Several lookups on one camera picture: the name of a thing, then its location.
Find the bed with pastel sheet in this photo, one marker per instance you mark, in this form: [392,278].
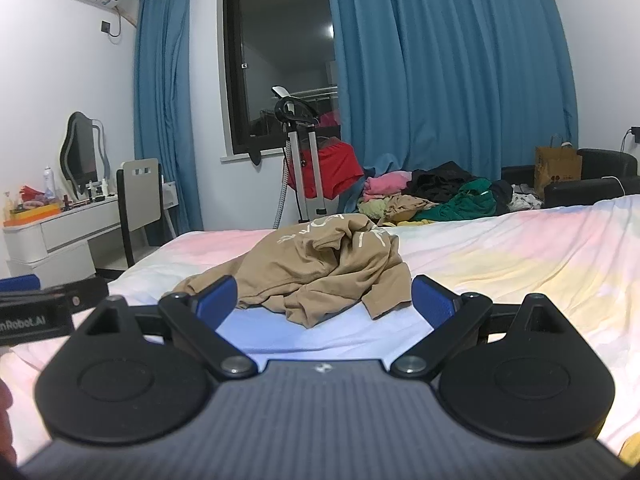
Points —
[525,260]

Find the beige garment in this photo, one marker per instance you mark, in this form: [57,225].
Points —
[405,207]

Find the black garment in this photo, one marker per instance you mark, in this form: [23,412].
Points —
[440,177]

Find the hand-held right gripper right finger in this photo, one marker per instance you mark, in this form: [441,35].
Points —
[432,302]

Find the pale yellow-green garment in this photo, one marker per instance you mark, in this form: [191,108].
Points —
[372,208]

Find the white dressing table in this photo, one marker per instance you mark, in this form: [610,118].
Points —
[65,225]

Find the dark framed window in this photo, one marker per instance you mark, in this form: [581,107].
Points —
[280,60]

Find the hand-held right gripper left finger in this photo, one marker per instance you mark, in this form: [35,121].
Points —
[217,301]

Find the white patterned cloth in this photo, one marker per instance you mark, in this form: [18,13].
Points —
[525,201]

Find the wide blue curtain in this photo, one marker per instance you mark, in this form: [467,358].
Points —
[450,60]

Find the red plastic item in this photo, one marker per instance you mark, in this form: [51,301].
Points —
[32,192]

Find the pink garment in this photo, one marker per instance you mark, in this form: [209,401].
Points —
[385,182]

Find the black sofa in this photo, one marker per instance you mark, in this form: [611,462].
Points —
[605,160]

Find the red garment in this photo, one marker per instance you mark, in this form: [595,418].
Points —
[340,170]

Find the tan printed t-shirt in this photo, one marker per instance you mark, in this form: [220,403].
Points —
[310,270]

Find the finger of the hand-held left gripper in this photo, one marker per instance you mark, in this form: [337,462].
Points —
[85,292]
[20,284]

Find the narrow blue curtain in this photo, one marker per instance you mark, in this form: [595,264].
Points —
[165,110]

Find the white spray bottle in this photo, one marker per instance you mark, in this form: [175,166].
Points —
[49,185]

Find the small cosmetic bottles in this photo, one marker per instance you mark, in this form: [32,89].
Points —
[97,190]

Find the grey backed chair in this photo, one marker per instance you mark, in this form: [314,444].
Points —
[142,195]

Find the yellow garment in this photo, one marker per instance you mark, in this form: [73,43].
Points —
[410,221]

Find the garment steamer stand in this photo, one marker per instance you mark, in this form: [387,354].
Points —
[295,110]

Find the light blue garment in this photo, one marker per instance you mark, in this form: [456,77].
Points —
[352,195]

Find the wavy framed mirror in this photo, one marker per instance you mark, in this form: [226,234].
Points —
[80,150]

